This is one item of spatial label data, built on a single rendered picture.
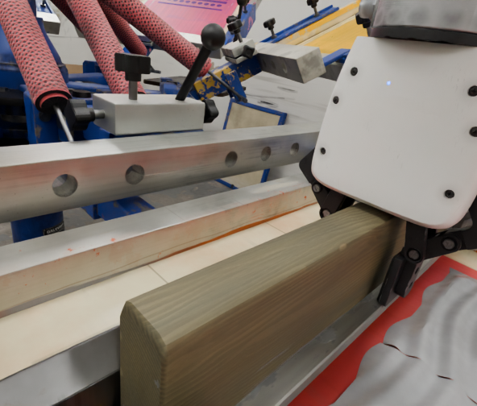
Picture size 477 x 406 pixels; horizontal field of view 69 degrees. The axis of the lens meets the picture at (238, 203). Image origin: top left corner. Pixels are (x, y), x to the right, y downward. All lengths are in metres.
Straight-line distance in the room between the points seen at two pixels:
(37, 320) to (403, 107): 0.28
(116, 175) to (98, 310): 0.13
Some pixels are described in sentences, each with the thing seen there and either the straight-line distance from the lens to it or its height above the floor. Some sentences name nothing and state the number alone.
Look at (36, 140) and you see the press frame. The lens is 0.62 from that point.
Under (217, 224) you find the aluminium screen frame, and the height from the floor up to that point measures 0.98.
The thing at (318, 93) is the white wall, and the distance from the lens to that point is 2.66.
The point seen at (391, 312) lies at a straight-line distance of 0.35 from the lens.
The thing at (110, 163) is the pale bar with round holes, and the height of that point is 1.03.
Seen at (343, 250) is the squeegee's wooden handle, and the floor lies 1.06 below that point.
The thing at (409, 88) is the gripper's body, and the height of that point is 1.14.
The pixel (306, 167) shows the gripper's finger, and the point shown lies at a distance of 0.28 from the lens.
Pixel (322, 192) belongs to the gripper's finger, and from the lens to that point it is 0.28.
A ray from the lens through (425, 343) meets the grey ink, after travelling 0.32.
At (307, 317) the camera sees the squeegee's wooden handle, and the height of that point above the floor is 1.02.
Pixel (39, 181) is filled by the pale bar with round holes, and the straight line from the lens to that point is 0.34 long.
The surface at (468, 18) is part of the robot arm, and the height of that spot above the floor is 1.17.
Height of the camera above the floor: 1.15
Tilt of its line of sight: 24 degrees down
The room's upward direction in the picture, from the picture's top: 8 degrees clockwise
